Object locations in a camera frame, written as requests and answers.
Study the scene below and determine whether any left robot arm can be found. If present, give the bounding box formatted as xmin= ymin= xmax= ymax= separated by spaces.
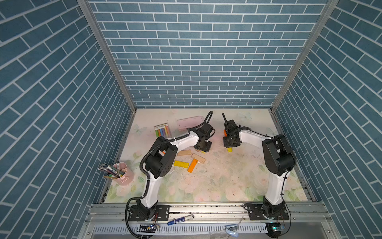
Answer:
xmin=137 ymin=122 xmax=215 ymax=220

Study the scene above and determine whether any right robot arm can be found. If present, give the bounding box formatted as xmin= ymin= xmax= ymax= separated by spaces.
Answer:
xmin=223 ymin=120 xmax=296 ymax=219

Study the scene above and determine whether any pink pencil case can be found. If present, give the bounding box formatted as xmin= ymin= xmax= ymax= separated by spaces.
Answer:
xmin=177 ymin=116 xmax=204 ymax=131

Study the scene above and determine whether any natural wood block left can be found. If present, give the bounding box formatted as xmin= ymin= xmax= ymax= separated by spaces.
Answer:
xmin=177 ymin=150 xmax=192 ymax=156

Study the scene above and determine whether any natural wood block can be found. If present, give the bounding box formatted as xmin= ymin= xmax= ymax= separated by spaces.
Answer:
xmin=192 ymin=153 xmax=206 ymax=163
xmin=177 ymin=150 xmax=192 ymax=156

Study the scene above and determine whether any natural wood block lower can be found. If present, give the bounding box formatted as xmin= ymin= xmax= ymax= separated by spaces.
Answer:
xmin=192 ymin=153 xmax=206 ymax=163

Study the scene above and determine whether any coloured marker box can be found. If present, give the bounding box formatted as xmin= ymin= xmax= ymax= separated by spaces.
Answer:
xmin=154 ymin=123 xmax=172 ymax=138

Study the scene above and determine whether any blue screwdriver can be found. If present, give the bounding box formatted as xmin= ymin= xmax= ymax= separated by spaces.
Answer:
xmin=167 ymin=214 xmax=194 ymax=226

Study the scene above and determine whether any pink pen cup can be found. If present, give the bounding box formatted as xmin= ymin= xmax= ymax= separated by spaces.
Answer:
xmin=98 ymin=162 xmax=134 ymax=186

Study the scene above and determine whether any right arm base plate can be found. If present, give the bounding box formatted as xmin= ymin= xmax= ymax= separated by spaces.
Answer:
xmin=243 ymin=203 xmax=289 ymax=221

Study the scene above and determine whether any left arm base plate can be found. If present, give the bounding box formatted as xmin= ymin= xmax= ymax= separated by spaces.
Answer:
xmin=127 ymin=204 xmax=170 ymax=222

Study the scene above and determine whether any aluminium rail frame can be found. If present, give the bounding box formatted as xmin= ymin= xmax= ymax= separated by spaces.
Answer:
xmin=79 ymin=201 xmax=340 ymax=239

